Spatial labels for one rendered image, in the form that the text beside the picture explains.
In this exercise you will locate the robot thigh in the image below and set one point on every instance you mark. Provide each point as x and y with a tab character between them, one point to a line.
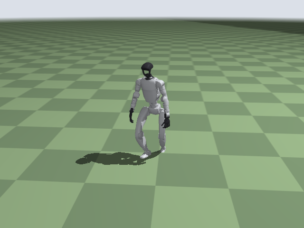
161	120
141	121

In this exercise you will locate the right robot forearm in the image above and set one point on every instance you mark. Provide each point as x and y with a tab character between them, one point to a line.
133	103

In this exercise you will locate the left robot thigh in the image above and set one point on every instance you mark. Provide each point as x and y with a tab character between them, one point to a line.
161	120

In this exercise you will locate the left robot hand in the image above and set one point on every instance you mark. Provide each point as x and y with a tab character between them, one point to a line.
166	122

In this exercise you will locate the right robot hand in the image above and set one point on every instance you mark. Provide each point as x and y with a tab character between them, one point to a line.
130	115

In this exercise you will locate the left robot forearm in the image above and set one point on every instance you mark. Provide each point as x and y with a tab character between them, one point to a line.
166	106

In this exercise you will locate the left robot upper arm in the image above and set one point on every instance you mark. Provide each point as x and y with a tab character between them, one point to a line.
161	85

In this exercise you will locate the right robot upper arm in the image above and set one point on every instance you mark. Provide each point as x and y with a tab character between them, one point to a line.
137	88

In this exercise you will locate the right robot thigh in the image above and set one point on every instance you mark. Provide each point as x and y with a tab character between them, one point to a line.
141	121

